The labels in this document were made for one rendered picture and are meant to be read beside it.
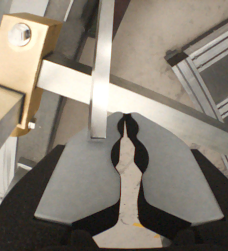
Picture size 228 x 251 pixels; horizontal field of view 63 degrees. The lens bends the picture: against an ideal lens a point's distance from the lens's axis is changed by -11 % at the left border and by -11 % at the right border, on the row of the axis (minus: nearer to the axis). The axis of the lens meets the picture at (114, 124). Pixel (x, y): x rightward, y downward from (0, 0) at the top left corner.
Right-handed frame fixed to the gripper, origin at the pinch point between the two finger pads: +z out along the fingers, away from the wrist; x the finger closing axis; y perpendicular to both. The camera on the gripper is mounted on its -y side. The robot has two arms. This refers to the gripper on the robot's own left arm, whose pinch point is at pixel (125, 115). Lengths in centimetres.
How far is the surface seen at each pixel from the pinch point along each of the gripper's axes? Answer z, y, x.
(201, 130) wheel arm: 7.7, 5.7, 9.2
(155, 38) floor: 93, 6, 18
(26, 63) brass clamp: 6.7, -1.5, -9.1
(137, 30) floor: 93, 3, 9
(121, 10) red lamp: 22.6, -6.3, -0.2
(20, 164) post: 20.5, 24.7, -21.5
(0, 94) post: 5.2, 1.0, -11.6
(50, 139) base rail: 22.9, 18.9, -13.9
